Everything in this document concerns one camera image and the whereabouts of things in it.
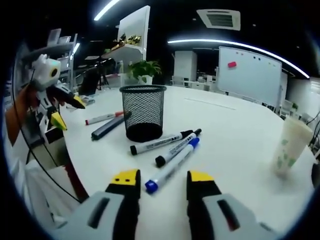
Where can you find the green potted plant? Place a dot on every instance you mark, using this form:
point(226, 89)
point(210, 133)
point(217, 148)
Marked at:
point(143, 68)

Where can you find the curved ceiling light strip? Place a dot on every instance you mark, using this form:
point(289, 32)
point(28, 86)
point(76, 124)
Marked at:
point(105, 10)
point(212, 40)

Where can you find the grey metal shelf rack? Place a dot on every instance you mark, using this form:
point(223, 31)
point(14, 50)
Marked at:
point(60, 46)

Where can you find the red whiteboard marker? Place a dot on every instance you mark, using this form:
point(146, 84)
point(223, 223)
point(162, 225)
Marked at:
point(102, 118)

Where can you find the black mesh pen holder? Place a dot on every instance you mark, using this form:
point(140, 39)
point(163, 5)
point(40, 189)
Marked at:
point(145, 135)

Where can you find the gold trophies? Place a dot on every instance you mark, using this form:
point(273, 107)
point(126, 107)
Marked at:
point(130, 40)

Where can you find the shelf light tube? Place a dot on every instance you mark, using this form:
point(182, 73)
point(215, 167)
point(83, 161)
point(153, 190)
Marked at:
point(76, 48)

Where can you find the blue whiteboard marker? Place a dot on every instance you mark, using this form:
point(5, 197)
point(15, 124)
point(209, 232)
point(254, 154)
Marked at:
point(170, 172)

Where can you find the black whiteboard marker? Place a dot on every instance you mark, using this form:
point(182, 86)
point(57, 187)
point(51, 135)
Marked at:
point(160, 143)
point(180, 147)

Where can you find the white curved display shelf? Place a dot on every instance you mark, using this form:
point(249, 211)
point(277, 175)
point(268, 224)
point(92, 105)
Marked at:
point(132, 25)

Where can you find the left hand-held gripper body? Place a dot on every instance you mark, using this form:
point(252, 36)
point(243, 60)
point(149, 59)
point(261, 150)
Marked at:
point(45, 72)

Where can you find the person's white clothing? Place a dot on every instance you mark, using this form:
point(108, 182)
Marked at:
point(30, 190)

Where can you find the person's left hand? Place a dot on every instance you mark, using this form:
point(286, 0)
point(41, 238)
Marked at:
point(28, 96)

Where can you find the white storage box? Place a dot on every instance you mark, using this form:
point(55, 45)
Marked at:
point(53, 136)

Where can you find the red whiteboard eraser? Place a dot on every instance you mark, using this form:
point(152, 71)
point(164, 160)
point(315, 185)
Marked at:
point(232, 64)

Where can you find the ceiling air conditioner vent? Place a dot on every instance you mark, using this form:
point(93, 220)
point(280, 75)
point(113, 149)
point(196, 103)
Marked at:
point(220, 18)

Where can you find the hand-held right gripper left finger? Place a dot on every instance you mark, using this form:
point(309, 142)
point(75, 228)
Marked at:
point(75, 225)

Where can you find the large standing whiteboard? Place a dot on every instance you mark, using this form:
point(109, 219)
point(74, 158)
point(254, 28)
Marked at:
point(250, 77)

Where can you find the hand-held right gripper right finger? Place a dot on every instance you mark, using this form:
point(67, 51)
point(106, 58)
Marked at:
point(212, 225)

